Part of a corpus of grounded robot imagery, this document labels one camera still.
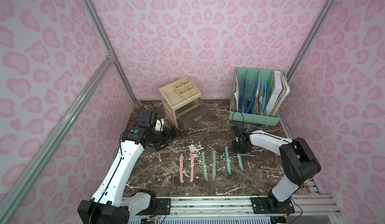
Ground beige desktop drawer organizer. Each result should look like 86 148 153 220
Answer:
159 77 203 128

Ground transparent grey drawer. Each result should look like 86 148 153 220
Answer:
175 101 211 131

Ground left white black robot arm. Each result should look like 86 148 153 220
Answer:
77 126 180 224

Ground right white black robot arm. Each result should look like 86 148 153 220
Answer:
232 123 321 211

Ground right pink fruit knife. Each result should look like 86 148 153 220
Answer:
189 153 194 183

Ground pink fruit knife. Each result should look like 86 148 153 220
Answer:
179 154 184 183
189 153 194 183

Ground right green fruit knife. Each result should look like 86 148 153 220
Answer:
212 150 217 180

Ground green fruit knife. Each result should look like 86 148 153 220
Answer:
201 151 208 181
212 150 217 180

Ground left pink fruit knife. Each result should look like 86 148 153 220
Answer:
179 154 184 183

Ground left green fruit knife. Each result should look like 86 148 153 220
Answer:
201 151 208 181

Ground blue folders in rack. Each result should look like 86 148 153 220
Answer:
238 71 267 115

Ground green file organizer rack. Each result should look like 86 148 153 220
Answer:
229 67 290 126

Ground white book in rack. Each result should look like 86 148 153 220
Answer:
266 71 290 117

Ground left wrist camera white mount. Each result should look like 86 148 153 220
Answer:
155 119 164 132

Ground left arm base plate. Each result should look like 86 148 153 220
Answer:
138 198 171 216

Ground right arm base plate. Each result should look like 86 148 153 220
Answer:
250 196 295 216

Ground aluminium mounting rail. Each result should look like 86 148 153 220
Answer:
127 195 341 224

